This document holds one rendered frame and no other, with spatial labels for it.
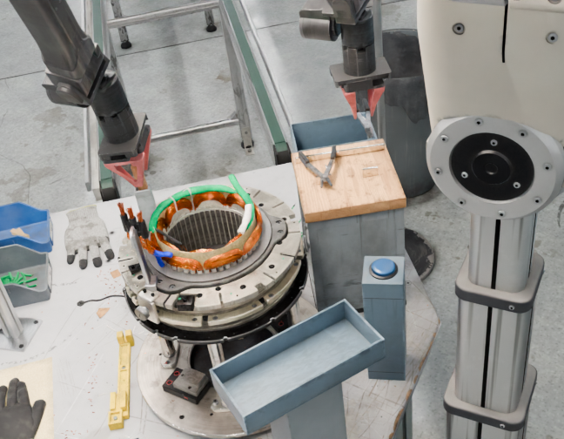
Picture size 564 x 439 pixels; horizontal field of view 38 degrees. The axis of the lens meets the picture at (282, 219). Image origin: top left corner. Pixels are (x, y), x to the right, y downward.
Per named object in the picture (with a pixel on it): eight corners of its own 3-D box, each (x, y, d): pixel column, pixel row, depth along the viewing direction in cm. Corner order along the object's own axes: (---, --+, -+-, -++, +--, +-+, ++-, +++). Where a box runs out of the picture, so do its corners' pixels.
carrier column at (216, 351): (222, 401, 151) (203, 324, 137) (235, 398, 151) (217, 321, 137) (223, 411, 149) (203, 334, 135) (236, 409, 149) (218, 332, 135)
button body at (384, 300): (368, 379, 153) (361, 283, 137) (370, 350, 159) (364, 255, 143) (405, 381, 152) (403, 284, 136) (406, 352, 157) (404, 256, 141)
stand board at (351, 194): (292, 162, 165) (291, 152, 164) (383, 147, 166) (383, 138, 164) (305, 224, 150) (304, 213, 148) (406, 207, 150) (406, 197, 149)
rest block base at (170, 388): (177, 371, 157) (177, 367, 156) (211, 385, 154) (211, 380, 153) (163, 390, 154) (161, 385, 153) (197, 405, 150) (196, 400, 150)
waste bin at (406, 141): (344, 160, 341) (334, 40, 306) (429, 142, 345) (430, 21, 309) (369, 213, 313) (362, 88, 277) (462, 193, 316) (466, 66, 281)
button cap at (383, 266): (371, 276, 138) (371, 272, 137) (372, 260, 141) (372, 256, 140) (394, 277, 137) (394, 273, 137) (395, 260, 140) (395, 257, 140)
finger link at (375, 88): (341, 110, 153) (338, 65, 148) (379, 104, 154) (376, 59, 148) (348, 128, 148) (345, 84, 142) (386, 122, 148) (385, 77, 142)
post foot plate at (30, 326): (43, 320, 175) (42, 318, 175) (23, 352, 169) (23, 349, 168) (7, 317, 177) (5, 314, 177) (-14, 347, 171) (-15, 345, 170)
